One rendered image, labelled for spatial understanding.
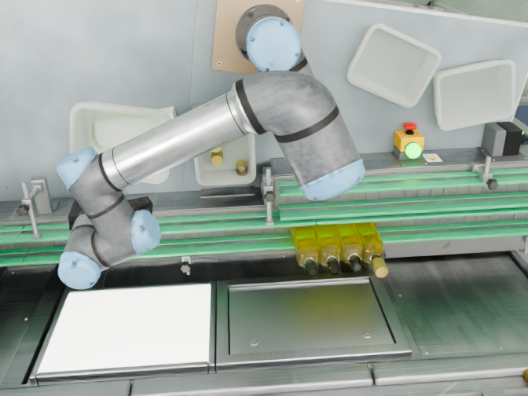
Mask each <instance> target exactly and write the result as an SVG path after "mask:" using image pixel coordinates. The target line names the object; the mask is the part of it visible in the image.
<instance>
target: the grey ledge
mask: <svg viewBox="0 0 528 396"><path fill-rule="evenodd" d="M522 238H523V236H500V237H487V238H474V239H460V240H435V241H422V242H408V243H395V244H384V252H385V253H386V255H387V257H386V258H385V259H389V258H403V257H416V256H428V255H454V254H467V253H479V252H493V251H518V250H519V252H520V253H521V254H523V250H524V246H525V242H524V241H523V240H522Z"/></svg>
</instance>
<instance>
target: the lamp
mask: <svg viewBox="0 0 528 396"><path fill-rule="evenodd" d="M420 153H421V147H420V146H419V144H418V143H416V142H409V143H408V144H407V145H406V146H405V154H406V155H407V156H408V157H409V158H412V159H414V158H416V157H418V156H419V155H420Z"/></svg>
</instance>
